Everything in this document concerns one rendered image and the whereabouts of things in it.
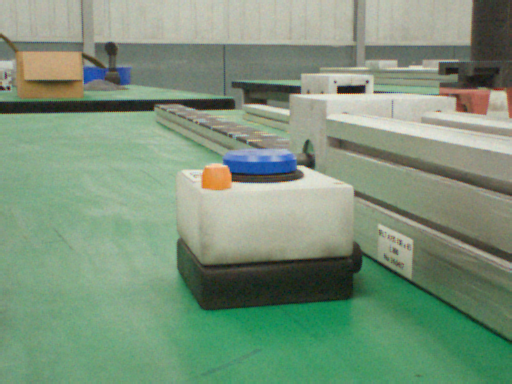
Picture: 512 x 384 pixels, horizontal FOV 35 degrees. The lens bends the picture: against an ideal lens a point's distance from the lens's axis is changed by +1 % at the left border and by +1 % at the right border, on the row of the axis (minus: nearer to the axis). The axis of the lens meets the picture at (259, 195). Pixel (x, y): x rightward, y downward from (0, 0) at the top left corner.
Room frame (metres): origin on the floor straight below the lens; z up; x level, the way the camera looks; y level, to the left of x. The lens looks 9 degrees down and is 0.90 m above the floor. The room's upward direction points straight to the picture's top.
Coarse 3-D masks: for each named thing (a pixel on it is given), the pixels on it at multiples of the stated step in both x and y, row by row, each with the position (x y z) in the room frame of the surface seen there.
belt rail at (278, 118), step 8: (248, 112) 1.71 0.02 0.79; (256, 112) 1.63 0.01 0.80; (264, 112) 1.57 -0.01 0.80; (272, 112) 1.51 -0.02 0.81; (280, 112) 1.47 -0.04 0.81; (288, 112) 1.47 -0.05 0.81; (256, 120) 1.63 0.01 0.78; (264, 120) 1.57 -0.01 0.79; (272, 120) 1.52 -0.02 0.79; (280, 120) 1.48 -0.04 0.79; (288, 120) 1.41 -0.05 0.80; (280, 128) 1.46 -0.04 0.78; (288, 128) 1.41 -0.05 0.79
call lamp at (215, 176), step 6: (204, 168) 0.39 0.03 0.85; (210, 168) 0.39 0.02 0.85; (216, 168) 0.39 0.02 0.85; (222, 168) 0.39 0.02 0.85; (228, 168) 0.39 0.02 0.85; (204, 174) 0.39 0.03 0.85; (210, 174) 0.38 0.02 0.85; (216, 174) 0.38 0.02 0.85; (222, 174) 0.38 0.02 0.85; (228, 174) 0.39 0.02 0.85; (204, 180) 0.39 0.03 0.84; (210, 180) 0.38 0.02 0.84; (216, 180) 0.38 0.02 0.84; (222, 180) 0.38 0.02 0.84; (228, 180) 0.39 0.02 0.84; (204, 186) 0.39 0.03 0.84; (210, 186) 0.38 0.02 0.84; (216, 186) 0.38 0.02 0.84; (222, 186) 0.38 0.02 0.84; (228, 186) 0.39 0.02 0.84
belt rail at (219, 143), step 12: (156, 108) 1.66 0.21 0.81; (156, 120) 1.67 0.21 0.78; (168, 120) 1.53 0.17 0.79; (180, 120) 1.37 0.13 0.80; (180, 132) 1.37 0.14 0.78; (192, 132) 1.26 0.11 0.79; (204, 132) 1.16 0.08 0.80; (216, 132) 1.08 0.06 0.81; (204, 144) 1.16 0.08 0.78; (216, 144) 1.08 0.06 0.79; (228, 144) 1.01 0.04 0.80; (240, 144) 0.94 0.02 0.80
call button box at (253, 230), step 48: (192, 192) 0.40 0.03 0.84; (240, 192) 0.38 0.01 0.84; (288, 192) 0.39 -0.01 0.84; (336, 192) 0.40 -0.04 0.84; (192, 240) 0.40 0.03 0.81; (240, 240) 0.38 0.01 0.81; (288, 240) 0.39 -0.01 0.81; (336, 240) 0.40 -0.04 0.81; (192, 288) 0.40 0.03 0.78; (240, 288) 0.38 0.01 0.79; (288, 288) 0.39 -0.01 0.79; (336, 288) 0.40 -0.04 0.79
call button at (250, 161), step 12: (228, 156) 0.42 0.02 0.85; (240, 156) 0.41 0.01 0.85; (252, 156) 0.41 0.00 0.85; (264, 156) 0.41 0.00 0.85; (276, 156) 0.41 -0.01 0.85; (288, 156) 0.42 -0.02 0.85; (240, 168) 0.41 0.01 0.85; (252, 168) 0.41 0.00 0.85; (264, 168) 0.41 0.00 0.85; (276, 168) 0.41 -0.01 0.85; (288, 168) 0.41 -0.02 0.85
